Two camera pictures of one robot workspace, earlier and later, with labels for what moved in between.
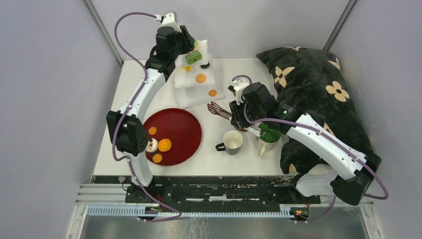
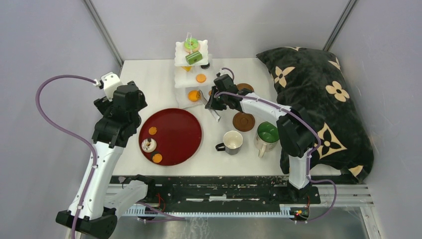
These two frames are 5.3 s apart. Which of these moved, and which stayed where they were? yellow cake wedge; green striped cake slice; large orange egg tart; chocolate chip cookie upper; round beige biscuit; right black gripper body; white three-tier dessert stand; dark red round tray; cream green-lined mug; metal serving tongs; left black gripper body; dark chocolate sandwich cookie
Moved: right black gripper body; left black gripper body; large orange egg tart; metal serving tongs
Stayed: dark chocolate sandwich cookie; dark red round tray; round beige biscuit; chocolate chip cookie upper; green striped cake slice; cream green-lined mug; white three-tier dessert stand; yellow cake wedge
